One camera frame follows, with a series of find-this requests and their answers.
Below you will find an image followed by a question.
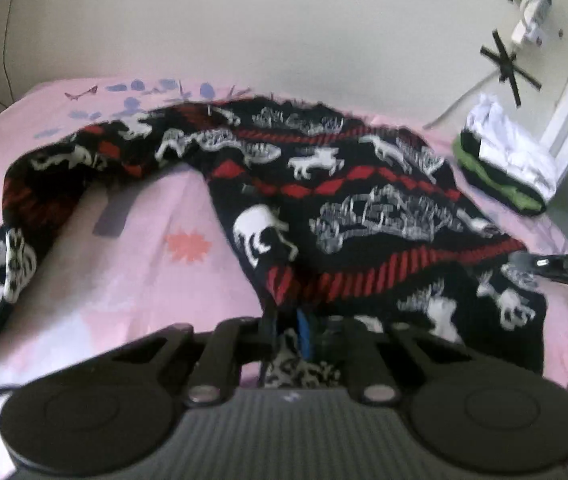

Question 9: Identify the black red patterned knit sweater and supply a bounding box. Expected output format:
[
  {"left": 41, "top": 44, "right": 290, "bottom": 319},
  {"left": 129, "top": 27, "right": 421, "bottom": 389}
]
[{"left": 0, "top": 96, "right": 546, "bottom": 374}]

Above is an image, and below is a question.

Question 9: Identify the folded green black garment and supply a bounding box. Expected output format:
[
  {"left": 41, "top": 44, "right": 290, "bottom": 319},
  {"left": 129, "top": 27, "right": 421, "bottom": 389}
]
[{"left": 452, "top": 129, "right": 546, "bottom": 218}]

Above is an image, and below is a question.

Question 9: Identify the folded white garment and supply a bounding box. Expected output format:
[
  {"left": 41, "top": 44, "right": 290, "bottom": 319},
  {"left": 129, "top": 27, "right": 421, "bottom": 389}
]
[{"left": 466, "top": 94, "right": 558, "bottom": 203}]

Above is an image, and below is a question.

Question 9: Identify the pink tree-print bed sheet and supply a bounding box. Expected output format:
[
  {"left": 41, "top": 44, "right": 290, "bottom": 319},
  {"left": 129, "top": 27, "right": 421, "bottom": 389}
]
[{"left": 0, "top": 77, "right": 568, "bottom": 480}]

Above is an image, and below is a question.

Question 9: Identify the black tape cross lower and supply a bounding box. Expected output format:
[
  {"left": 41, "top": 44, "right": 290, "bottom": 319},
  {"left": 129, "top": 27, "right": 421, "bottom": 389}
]
[{"left": 480, "top": 29, "right": 542, "bottom": 108}]

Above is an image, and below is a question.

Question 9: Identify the white cable on wall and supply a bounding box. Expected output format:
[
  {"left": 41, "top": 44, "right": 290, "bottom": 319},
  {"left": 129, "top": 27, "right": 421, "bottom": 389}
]
[{"left": 421, "top": 66, "right": 503, "bottom": 131}]

